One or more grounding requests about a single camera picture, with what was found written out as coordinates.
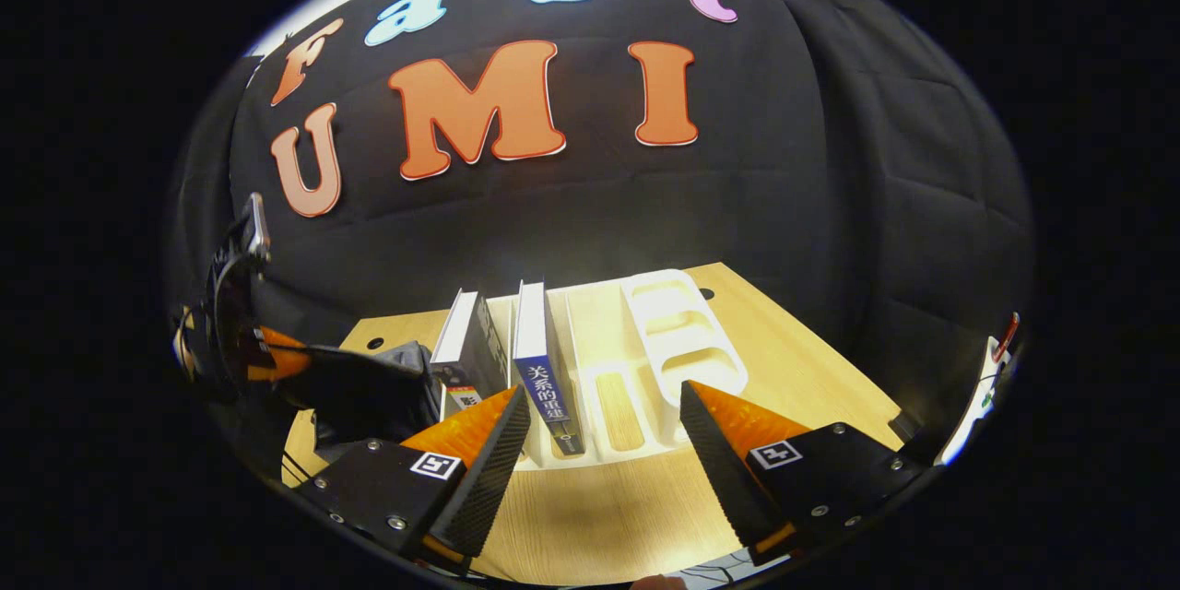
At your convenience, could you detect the white equipment stand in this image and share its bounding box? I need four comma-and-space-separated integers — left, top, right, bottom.
934, 312, 1021, 467

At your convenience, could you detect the white bookshelf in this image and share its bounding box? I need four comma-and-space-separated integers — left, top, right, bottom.
442, 269, 749, 471

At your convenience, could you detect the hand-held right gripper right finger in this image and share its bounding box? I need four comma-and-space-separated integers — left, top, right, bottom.
679, 380, 926, 566

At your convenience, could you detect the blue spine book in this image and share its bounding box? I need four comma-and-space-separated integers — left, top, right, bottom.
513, 281, 588, 457

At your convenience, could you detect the black backdrop cloth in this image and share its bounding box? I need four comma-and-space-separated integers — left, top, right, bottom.
166, 0, 1033, 471

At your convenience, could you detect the portrait cover book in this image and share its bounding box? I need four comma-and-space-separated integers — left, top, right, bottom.
431, 290, 511, 411

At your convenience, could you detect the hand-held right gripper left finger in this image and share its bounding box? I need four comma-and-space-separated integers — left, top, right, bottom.
295, 384, 533, 563

